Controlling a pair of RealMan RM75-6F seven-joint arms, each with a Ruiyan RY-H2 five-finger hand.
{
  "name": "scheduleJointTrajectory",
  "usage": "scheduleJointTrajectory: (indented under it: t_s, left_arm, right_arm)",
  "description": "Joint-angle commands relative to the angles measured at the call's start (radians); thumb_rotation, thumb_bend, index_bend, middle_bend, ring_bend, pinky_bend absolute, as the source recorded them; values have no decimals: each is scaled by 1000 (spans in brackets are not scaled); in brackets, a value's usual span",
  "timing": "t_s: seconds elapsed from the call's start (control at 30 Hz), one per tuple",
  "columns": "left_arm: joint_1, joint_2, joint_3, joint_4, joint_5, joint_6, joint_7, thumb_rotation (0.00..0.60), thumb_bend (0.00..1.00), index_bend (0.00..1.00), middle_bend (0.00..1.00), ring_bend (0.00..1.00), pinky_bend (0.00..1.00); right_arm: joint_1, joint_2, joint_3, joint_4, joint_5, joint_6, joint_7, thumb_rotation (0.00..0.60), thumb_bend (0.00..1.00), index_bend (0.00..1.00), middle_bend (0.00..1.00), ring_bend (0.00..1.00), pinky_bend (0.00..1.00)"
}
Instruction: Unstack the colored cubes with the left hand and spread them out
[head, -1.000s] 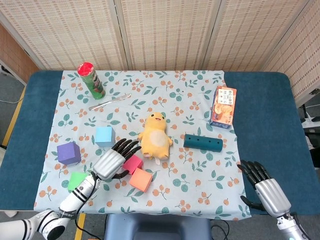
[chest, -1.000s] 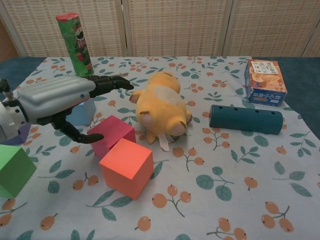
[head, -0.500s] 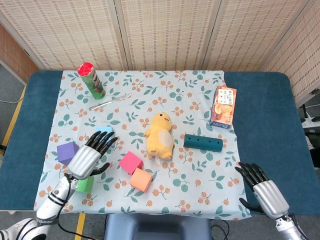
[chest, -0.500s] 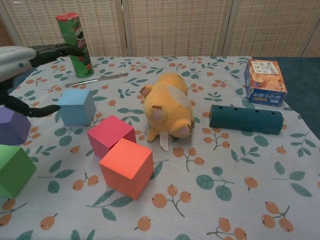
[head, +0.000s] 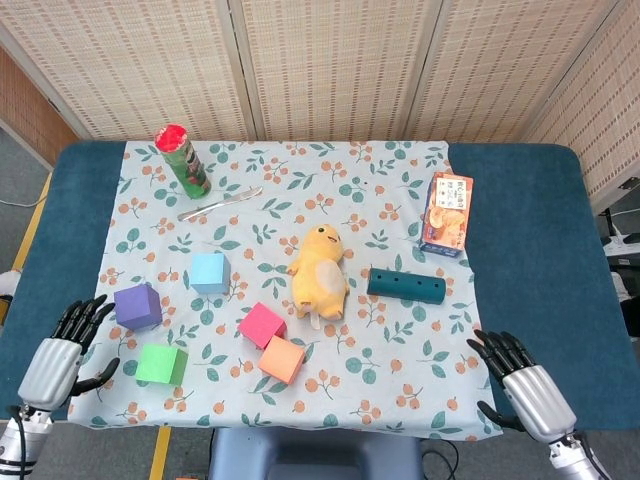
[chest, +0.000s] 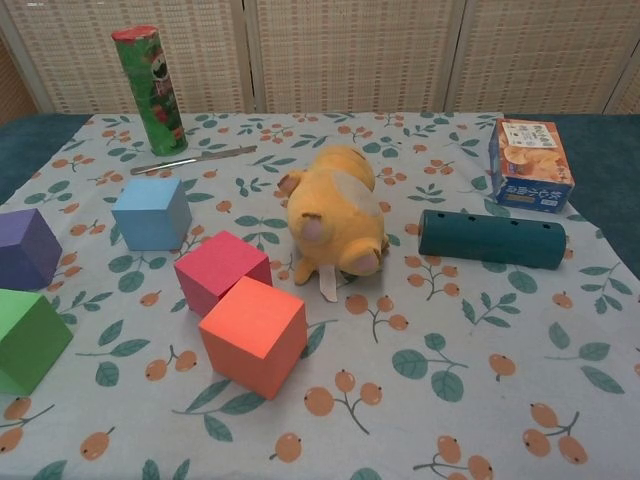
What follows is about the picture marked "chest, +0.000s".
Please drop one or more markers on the yellow plush duck toy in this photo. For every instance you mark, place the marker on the yellow plush duck toy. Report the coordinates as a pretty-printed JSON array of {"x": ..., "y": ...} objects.
[{"x": 335, "y": 215}]

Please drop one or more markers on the pink foam cube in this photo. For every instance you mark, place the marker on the pink foam cube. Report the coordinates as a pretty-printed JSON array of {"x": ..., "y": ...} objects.
[{"x": 215, "y": 265}]

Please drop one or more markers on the orange foam cube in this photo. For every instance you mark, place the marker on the orange foam cube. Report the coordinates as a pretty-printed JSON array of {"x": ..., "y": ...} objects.
[{"x": 250, "y": 335}]

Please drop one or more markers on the purple foam block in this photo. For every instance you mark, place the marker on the purple foam block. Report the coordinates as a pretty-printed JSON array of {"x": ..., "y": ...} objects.
[{"x": 25, "y": 250}]

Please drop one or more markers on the green foam cube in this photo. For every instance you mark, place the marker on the green foam cube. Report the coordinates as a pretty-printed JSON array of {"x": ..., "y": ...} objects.
[{"x": 25, "y": 345}]

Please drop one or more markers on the light blue foam cube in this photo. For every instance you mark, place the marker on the light blue foam cube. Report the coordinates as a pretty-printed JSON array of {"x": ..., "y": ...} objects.
[{"x": 145, "y": 220}]

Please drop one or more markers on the silver table knife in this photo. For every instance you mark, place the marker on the silver table knife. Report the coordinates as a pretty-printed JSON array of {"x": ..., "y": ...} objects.
[{"x": 200, "y": 157}]

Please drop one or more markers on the teal cylinder with holes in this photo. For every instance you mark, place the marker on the teal cylinder with holes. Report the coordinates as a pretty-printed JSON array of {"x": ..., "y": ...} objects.
[{"x": 490, "y": 240}]

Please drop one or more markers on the floral print tablecloth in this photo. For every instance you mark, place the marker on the floral print tablecloth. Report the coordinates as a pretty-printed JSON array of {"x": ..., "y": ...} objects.
[{"x": 400, "y": 400}]

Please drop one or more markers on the beige woven folding screen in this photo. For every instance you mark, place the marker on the beige woven folding screen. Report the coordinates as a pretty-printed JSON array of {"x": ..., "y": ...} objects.
[{"x": 350, "y": 50}]

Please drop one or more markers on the green chips can red lid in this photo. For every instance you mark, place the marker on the green chips can red lid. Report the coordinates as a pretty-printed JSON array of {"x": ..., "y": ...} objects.
[{"x": 157, "y": 100}]

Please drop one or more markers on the orange blue snack box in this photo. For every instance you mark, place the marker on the orange blue snack box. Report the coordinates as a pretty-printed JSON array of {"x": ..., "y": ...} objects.
[{"x": 530, "y": 165}]

